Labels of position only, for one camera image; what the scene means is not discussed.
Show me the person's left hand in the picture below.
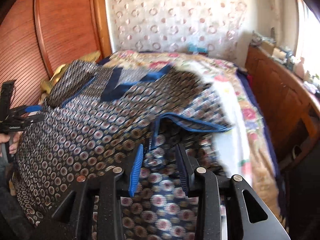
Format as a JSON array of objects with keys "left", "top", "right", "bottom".
[{"left": 0, "top": 132, "right": 22, "bottom": 155}]

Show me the cardboard box on cabinet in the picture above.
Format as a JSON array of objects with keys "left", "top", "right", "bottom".
[{"left": 260, "top": 41, "right": 275, "bottom": 55}]

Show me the wooden slatted wardrobe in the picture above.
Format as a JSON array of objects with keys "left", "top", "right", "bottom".
[{"left": 1, "top": 0, "right": 112, "bottom": 107}]

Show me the wooden sideboard cabinet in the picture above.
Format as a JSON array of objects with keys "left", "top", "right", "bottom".
[{"left": 245, "top": 46, "right": 319, "bottom": 170}]

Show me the floral rose blanket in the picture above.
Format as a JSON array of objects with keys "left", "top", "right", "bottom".
[{"left": 100, "top": 50, "right": 283, "bottom": 219}]

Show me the sheer circle pattern curtain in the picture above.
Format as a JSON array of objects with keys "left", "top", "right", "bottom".
[{"left": 106, "top": 0, "right": 247, "bottom": 61}]

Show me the blue box at bedhead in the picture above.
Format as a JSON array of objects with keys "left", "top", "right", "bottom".
[{"left": 188, "top": 43, "right": 208, "bottom": 56}]

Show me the white flower print sheet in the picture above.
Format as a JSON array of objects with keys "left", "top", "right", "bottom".
[{"left": 201, "top": 70, "right": 252, "bottom": 184}]

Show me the mustard patterned folded cloth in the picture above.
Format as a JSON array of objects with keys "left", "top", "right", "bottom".
[{"left": 40, "top": 50, "right": 101, "bottom": 100}]

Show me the stack of papers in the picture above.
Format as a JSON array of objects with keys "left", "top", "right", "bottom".
[{"left": 250, "top": 31, "right": 276, "bottom": 46}]

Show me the navy patterned garment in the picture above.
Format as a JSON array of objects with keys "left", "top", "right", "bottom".
[{"left": 15, "top": 62, "right": 231, "bottom": 239}]

